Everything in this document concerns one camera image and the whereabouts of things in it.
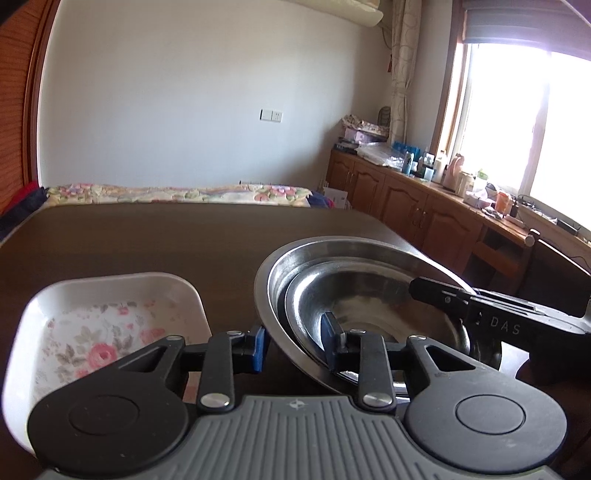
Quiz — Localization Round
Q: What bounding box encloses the wooden cabinet row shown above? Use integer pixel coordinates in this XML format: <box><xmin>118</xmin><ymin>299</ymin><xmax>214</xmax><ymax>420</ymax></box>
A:
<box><xmin>325</xmin><ymin>149</ymin><xmax>527</xmax><ymax>282</ymax></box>

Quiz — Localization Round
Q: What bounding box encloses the window frame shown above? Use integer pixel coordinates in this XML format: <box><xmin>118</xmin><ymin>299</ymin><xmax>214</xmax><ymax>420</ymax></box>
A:
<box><xmin>431</xmin><ymin>1</ymin><xmax>468</xmax><ymax>156</ymax></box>

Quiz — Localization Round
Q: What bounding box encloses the medium steel bowl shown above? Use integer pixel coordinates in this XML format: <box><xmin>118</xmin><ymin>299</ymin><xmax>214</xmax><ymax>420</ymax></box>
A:
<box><xmin>280</xmin><ymin>257</ymin><xmax>470</xmax><ymax>366</ymax></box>

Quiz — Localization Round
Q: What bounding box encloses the floral bed cover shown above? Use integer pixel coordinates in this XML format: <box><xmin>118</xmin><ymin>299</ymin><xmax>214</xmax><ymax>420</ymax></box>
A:
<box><xmin>46</xmin><ymin>183</ymin><xmax>314</xmax><ymax>208</ymax></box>

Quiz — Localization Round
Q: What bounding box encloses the white wall switch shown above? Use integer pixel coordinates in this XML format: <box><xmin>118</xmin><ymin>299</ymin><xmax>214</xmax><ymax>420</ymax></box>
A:
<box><xmin>259</xmin><ymin>109</ymin><xmax>283</xmax><ymax>123</ymax></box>

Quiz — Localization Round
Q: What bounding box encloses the blue blanket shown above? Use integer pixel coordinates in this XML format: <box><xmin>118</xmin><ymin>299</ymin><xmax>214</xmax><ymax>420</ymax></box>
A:
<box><xmin>307</xmin><ymin>191</ymin><xmax>335</xmax><ymax>209</ymax></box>

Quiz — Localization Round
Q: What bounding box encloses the pink bottle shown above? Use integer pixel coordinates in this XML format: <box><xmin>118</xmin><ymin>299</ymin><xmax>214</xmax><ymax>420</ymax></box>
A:
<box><xmin>442</xmin><ymin>153</ymin><xmax>465</xmax><ymax>191</ymax></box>

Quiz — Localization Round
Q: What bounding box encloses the large steel bowl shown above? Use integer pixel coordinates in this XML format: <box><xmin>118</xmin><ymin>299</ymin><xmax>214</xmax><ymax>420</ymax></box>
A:
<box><xmin>253</xmin><ymin>236</ymin><xmax>502</xmax><ymax>394</ymax></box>

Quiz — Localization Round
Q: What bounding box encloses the stack of papers and boxes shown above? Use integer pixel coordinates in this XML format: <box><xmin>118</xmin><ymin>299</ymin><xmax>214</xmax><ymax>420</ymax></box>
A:
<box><xmin>335</xmin><ymin>114</ymin><xmax>390</xmax><ymax>153</ymax></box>

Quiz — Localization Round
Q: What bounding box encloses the white cardboard box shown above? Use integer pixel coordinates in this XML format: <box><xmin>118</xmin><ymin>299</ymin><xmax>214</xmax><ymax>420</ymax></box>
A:
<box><xmin>322</xmin><ymin>187</ymin><xmax>349</xmax><ymax>210</ymax></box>

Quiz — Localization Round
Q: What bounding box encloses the wooden wardrobe door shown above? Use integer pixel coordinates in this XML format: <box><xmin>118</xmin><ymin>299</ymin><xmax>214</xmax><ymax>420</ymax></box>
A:
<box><xmin>1</xmin><ymin>0</ymin><xmax>60</xmax><ymax>209</ymax></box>

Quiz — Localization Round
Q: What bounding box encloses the patterned curtain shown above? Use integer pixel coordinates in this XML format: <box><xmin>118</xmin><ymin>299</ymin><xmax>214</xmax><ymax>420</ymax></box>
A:
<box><xmin>390</xmin><ymin>0</ymin><xmax>423</xmax><ymax>142</ymax></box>

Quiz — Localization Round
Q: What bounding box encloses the white floral square plate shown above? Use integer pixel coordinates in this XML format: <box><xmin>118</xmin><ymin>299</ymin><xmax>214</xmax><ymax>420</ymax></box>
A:
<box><xmin>2</xmin><ymin>272</ymin><xmax>211</xmax><ymax>451</ymax></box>

